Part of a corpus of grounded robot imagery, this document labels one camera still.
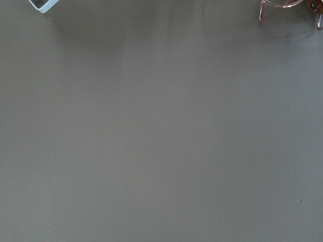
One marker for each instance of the white wire cup rack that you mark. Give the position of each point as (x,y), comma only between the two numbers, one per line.
(43,5)

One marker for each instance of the copper wire bottle rack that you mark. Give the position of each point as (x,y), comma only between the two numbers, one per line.
(313,5)

